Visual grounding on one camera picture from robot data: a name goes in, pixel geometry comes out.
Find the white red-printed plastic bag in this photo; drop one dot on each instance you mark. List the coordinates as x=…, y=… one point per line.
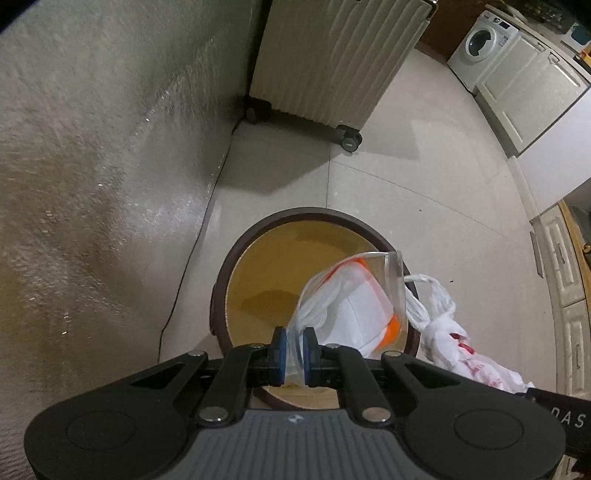
x=450, y=344

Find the cream drawer cabinet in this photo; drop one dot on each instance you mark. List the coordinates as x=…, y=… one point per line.
x=570, y=295

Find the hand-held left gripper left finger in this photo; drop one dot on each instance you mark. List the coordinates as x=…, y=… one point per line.
x=279, y=357

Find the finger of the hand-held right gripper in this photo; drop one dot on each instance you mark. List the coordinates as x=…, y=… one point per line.
x=570, y=417

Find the white washing machine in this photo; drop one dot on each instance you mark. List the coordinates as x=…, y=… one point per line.
x=480, y=46

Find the clear plastic food container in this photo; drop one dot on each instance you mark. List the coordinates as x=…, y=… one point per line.
x=355, y=309

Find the cream ribbed suitcase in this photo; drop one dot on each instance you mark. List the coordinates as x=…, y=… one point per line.
x=332, y=60

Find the white kitchen base cabinet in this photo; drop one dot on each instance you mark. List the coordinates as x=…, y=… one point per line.
x=531, y=87

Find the brown round trash bin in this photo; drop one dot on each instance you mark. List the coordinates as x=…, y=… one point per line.
x=263, y=277

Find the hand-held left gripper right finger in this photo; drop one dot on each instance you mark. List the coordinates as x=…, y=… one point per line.
x=311, y=357

